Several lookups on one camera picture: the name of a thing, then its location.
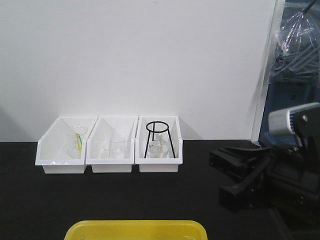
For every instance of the black metal tripod stand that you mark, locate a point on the black metal tripod stand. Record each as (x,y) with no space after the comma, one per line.
(161,127)

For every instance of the white left storage bin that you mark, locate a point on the white left storage bin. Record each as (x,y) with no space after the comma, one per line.
(51,153)

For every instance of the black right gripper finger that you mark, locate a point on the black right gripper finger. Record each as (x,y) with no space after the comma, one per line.
(237,162)
(250,193)

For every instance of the glass funnel with yellow stick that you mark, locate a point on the glass funnel with yellow stick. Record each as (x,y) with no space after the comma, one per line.
(74,140)

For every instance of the clear glass beakers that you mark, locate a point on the clear glass beakers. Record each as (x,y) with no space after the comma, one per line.
(115,148)

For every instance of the clear plastic wrap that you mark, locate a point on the clear plastic wrap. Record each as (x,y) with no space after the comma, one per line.
(297,53)

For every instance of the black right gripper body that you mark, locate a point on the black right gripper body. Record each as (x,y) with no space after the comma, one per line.
(293,176)

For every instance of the white right storage bin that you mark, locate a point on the white right storage bin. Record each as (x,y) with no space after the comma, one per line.
(167,165)

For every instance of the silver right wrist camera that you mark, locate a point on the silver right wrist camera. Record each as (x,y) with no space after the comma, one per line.
(280,122)

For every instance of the white storage bin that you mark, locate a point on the white storage bin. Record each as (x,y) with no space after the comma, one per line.
(105,127)
(51,153)
(167,165)

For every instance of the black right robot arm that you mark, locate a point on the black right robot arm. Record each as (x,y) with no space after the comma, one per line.
(303,225)

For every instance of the clear glass flask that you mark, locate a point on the clear glass flask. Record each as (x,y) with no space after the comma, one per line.
(158,148)

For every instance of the blue drying rack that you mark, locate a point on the blue drying rack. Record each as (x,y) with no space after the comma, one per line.
(280,96)

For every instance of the white middle storage bin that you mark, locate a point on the white middle storage bin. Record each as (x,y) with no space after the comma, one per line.
(105,127)

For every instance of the yellow plastic tray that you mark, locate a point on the yellow plastic tray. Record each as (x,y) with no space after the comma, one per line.
(136,230)

